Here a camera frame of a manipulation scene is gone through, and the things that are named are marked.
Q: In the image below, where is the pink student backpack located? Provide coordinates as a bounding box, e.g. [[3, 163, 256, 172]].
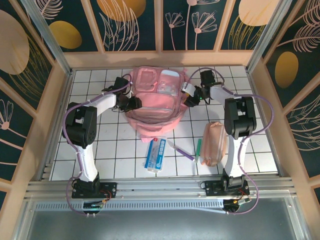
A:
[[121, 65, 199, 145]]

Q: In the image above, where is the peach zip pencil case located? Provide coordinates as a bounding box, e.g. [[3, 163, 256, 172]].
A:
[[199, 121, 228, 168]]

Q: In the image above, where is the blue white ruler set packet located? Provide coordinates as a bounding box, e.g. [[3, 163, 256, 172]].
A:
[[143, 136, 168, 173]]

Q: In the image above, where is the purple pen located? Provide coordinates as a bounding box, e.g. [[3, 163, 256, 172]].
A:
[[166, 141, 196, 163]]

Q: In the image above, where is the green marker pen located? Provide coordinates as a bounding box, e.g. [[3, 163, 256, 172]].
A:
[[194, 138, 203, 165]]

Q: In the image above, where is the grey metal sheet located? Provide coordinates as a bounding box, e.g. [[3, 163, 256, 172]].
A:
[[13, 197, 310, 240]]

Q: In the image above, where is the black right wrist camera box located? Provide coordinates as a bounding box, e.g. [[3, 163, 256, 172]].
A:
[[199, 70, 216, 87]]

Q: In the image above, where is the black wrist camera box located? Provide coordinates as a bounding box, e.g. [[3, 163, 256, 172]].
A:
[[199, 70, 216, 87], [112, 76, 132, 95]]

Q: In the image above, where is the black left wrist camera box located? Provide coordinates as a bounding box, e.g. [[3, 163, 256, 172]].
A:
[[112, 76, 132, 95]]

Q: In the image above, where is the aluminium side rail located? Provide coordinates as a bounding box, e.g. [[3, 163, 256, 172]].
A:
[[245, 67, 287, 178], [38, 69, 75, 181]]

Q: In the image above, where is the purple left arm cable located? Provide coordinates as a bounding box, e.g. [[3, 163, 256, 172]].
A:
[[62, 80, 133, 218]]

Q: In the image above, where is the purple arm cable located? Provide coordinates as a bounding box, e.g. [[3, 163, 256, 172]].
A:
[[183, 66, 276, 216], [62, 80, 133, 218]]

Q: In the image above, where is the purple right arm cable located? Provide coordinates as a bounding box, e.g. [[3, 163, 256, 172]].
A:
[[183, 66, 276, 216]]

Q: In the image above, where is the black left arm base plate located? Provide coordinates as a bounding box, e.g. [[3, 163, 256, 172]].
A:
[[71, 181, 118, 200]]

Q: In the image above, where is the aluminium frame post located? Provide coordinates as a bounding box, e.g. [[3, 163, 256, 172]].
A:
[[19, 0, 73, 76], [245, 0, 293, 73]]

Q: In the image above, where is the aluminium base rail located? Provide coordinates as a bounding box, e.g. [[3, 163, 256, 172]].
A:
[[24, 176, 298, 201]]

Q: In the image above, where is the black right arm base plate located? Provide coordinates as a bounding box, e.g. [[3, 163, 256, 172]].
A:
[[204, 180, 251, 198]]

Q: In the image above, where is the slotted grey cable duct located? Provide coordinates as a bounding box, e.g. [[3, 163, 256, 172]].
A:
[[34, 201, 226, 214]]

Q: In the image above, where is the small wired circuit board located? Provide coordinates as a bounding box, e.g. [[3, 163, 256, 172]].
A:
[[82, 198, 112, 218], [222, 196, 252, 216]]

